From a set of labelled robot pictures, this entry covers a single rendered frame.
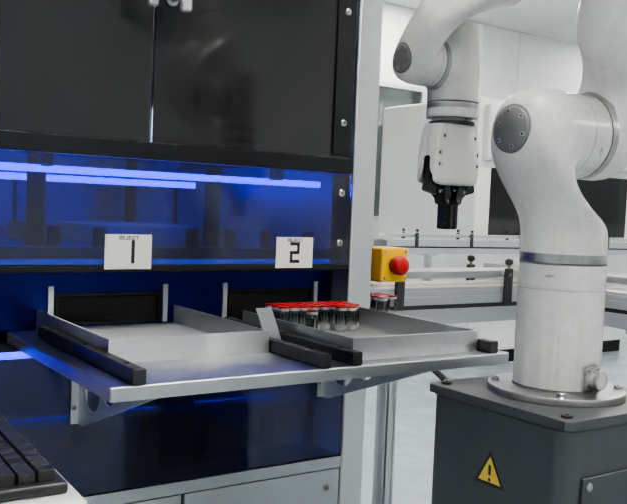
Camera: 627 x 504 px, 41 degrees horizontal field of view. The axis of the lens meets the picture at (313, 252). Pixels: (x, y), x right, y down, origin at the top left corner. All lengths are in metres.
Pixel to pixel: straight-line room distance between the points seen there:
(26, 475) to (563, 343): 0.70
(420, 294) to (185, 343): 0.86
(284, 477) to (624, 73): 0.99
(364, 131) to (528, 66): 7.36
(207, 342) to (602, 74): 0.68
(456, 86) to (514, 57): 7.54
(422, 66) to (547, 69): 7.95
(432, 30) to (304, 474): 0.91
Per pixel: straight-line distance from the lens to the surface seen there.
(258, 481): 1.70
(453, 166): 1.39
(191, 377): 1.13
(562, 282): 1.19
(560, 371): 1.21
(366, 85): 1.75
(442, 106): 1.38
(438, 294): 2.04
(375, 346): 1.31
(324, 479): 1.79
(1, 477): 0.93
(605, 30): 1.20
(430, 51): 1.33
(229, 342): 1.29
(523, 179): 1.18
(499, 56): 8.76
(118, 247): 1.48
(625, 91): 1.25
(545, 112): 1.15
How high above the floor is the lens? 1.11
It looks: 3 degrees down
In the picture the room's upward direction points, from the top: 2 degrees clockwise
